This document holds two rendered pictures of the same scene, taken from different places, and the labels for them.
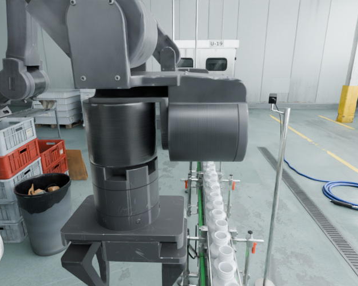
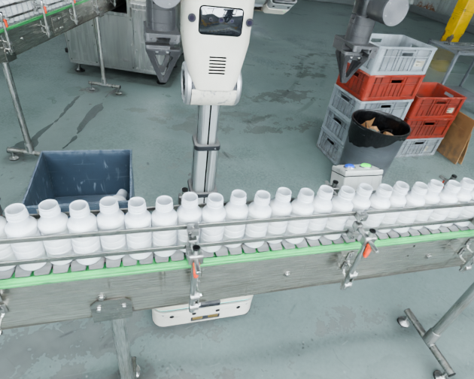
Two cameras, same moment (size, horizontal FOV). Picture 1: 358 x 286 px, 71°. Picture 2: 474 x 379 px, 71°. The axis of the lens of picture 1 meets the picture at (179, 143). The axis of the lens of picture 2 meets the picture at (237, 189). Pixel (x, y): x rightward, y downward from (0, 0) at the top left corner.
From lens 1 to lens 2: 0.70 m
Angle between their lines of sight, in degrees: 62
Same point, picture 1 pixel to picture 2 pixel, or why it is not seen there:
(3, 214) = (340, 131)
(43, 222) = (352, 156)
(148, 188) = (152, 10)
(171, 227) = (151, 31)
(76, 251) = not seen: hidden behind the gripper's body
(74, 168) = (452, 140)
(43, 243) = not seen: hidden behind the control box
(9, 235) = (333, 153)
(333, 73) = not seen: outside the picture
